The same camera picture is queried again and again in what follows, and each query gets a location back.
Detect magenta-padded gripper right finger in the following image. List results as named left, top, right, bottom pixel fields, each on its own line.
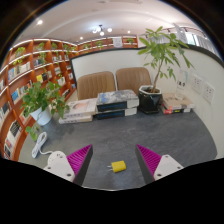
left=134, top=143, right=184, bottom=185

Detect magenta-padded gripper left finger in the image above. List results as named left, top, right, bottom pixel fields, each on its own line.
left=43, top=143, right=94, bottom=187

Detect yellow charger block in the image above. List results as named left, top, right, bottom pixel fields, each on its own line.
left=107, top=160, right=127, bottom=174

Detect thin white book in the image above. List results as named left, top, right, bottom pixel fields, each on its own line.
left=58, top=114, right=94, bottom=125

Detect large white book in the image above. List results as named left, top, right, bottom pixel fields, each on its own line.
left=63, top=97, right=98, bottom=119

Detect red book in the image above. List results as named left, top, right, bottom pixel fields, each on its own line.
left=160, top=104, right=193, bottom=115

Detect leafy plant in white pot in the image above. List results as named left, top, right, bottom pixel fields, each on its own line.
left=20, top=80, right=71, bottom=142

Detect thin dark blue book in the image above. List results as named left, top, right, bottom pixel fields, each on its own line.
left=94, top=107, right=138, bottom=121

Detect tall plant in black pot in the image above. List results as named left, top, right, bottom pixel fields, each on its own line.
left=137, top=25, right=194, bottom=115

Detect beige book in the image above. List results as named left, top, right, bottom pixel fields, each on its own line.
left=162, top=92, right=196, bottom=111

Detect thick dark blue book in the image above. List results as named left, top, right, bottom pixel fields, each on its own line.
left=95, top=89, right=140, bottom=113

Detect tan padded chair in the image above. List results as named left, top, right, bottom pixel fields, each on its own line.
left=115, top=67, right=153, bottom=95
left=76, top=70, right=117, bottom=101

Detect orange wooden bookshelf unit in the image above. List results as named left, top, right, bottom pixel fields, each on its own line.
left=0, top=38, right=79, bottom=161

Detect white framed sign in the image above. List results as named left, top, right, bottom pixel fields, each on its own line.
left=112, top=37, right=124, bottom=49

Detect white curtains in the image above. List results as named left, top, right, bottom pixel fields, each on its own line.
left=184, top=29, right=222, bottom=59

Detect ceiling chandelier lamp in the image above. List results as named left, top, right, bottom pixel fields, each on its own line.
left=92, top=24, right=114, bottom=37

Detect recessed ceiling lights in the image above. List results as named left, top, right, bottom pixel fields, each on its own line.
left=36, top=19, right=84, bottom=40

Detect white power cable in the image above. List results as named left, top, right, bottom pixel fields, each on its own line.
left=31, top=131, right=54, bottom=159

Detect white wall socket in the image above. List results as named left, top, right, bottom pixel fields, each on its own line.
left=190, top=73, right=204, bottom=95
left=202, top=81, right=216, bottom=104

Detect orange wall shelf with plants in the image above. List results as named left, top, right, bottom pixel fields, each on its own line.
left=77, top=34, right=138, bottom=53

